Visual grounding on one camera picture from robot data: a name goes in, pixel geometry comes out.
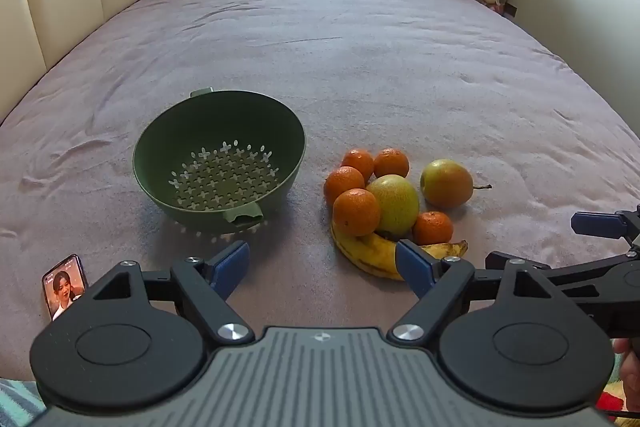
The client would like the teal striped cloth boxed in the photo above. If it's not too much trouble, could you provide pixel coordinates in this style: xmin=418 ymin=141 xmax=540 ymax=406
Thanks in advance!
xmin=0 ymin=377 xmax=48 ymax=427

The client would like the smartphone with lit screen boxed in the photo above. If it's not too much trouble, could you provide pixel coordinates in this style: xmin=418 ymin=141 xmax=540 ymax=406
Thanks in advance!
xmin=41 ymin=254 xmax=89 ymax=322

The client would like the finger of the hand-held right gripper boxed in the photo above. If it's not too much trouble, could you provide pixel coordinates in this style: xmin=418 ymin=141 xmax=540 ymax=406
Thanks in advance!
xmin=486 ymin=251 xmax=608 ymax=315
xmin=571 ymin=206 xmax=640 ymax=254

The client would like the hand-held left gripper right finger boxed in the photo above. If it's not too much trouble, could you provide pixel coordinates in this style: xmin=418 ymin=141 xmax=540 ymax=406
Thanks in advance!
xmin=387 ymin=239 xmax=560 ymax=345

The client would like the person's right hand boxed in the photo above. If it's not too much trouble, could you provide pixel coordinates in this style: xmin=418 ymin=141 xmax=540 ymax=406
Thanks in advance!
xmin=612 ymin=337 xmax=640 ymax=400

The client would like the green colander bowl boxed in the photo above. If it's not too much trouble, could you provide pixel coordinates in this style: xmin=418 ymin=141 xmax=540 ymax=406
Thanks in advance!
xmin=132 ymin=88 xmax=307 ymax=238

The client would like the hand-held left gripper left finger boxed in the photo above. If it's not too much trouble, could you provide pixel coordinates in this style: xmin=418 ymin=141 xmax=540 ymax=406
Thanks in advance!
xmin=89 ymin=241 xmax=256 ymax=347

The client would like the pink bed blanket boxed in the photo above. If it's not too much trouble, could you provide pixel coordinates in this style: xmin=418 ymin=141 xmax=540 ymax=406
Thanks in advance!
xmin=0 ymin=0 xmax=640 ymax=408

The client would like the red and yellow cloth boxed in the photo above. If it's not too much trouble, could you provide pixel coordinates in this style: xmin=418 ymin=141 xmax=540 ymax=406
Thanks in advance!
xmin=595 ymin=377 xmax=640 ymax=427

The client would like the yellow-green lemon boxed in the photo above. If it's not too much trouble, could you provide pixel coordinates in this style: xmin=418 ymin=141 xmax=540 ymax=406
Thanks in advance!
xmin=366 ymin=175 xmax=420 ymax=238

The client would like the orange mandarin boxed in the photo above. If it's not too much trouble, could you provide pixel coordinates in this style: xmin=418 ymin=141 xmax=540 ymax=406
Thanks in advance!
xmin=333 ymin=188 xmax=382 ymax=237
xmin=324 ymin=166 xmax=366 ymax=208
xmin=374 ymin=148 xmax=410 ymax=178
xmin=341 ymin=149 xmax=375 ymax=182
xmin=412 ymin=211 xmax=454 ymax=246

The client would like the spotted yellow banana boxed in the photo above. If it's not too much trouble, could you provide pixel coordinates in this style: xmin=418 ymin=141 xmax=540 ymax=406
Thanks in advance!
xmin=331 ymin=219 xmax=469 ymax=281

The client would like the yellow pear with red blush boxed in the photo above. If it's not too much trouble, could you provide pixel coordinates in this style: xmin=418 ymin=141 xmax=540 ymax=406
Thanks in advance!
xmin=420 ymin=159 xmax=493 ymax=208

